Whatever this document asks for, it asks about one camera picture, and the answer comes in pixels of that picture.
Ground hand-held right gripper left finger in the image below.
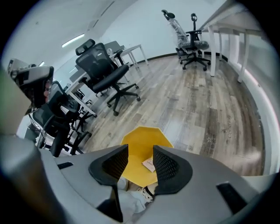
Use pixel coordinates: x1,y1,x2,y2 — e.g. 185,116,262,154
54,144,129,224

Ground white desk leg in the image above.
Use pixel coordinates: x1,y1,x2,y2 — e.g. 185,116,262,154
207,25,216,77
237,32,250,83

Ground dark grey desk divider panel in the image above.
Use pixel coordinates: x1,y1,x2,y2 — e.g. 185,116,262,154
104,40,125,53

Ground person's white shoe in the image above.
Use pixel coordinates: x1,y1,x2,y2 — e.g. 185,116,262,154
135,183,158,203

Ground yellow funnel cup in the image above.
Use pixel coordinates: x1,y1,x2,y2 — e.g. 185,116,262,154
120,126,175,184

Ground person's left hand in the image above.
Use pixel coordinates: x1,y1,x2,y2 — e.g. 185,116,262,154
43,80,52,98

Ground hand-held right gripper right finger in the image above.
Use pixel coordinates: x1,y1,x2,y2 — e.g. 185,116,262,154
131,145,260,224

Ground black mesh office chair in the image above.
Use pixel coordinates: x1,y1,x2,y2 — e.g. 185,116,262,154
75,38,142,116
180,13,212,71
28,80,92,157

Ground plastic-wrapped office chair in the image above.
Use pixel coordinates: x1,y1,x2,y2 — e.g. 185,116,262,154
161,10,210,60

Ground ceiling light bar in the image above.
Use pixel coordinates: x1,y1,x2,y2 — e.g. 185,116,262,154
61,33,85,48

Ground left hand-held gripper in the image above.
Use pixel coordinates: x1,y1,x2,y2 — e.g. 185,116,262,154
8,58,55,116

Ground pale pink sachet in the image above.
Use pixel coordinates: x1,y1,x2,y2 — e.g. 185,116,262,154
141,156,156,173

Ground person's light trousers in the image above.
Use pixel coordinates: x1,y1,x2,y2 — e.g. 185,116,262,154
117,177,146,213

